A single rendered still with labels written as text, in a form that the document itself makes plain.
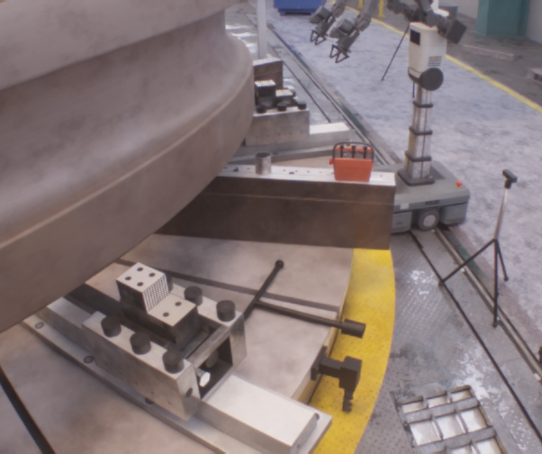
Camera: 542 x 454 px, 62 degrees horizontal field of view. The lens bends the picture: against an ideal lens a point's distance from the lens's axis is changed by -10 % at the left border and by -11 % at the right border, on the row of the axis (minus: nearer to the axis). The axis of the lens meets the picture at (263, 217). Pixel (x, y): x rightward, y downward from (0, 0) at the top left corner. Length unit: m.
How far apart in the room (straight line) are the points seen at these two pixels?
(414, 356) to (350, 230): 0.71
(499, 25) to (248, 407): 10.16
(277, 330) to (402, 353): 0.69
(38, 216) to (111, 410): 0.82
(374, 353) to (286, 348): 0.58
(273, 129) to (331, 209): 1.03
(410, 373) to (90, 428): 1.43
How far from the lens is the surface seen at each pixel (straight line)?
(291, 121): 3.36
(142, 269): 1.65
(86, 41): 1.45
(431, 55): 3.06
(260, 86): 3.36
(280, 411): 1.66
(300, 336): 2.10
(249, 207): 2.54
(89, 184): 1.59
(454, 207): 3.39
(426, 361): 2.49
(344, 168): 2.37
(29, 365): 2.24
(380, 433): 2.19
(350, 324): 2.10
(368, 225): 2.52
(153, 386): 1.65
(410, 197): 3.21
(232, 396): 1.71
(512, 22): 11.29
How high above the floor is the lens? 1.80
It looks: 32 degrees down
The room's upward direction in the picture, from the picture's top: 3 degrees counter-clockwise
